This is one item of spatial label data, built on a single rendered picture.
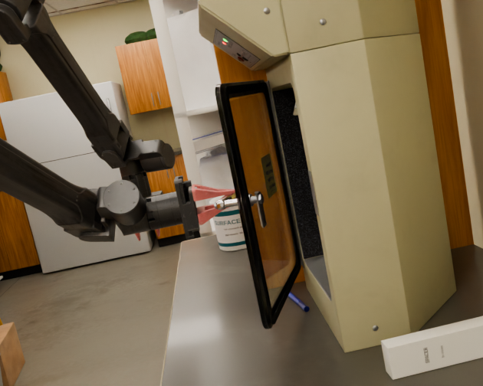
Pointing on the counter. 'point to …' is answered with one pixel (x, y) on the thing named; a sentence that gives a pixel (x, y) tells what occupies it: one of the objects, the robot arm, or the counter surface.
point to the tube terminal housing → (369, 165)
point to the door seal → (248, 196)
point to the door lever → (226, 201)
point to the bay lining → (297, 173)
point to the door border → (244, 192)
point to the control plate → (234, 48)
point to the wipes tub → (228, 228)
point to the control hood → (247, 27)
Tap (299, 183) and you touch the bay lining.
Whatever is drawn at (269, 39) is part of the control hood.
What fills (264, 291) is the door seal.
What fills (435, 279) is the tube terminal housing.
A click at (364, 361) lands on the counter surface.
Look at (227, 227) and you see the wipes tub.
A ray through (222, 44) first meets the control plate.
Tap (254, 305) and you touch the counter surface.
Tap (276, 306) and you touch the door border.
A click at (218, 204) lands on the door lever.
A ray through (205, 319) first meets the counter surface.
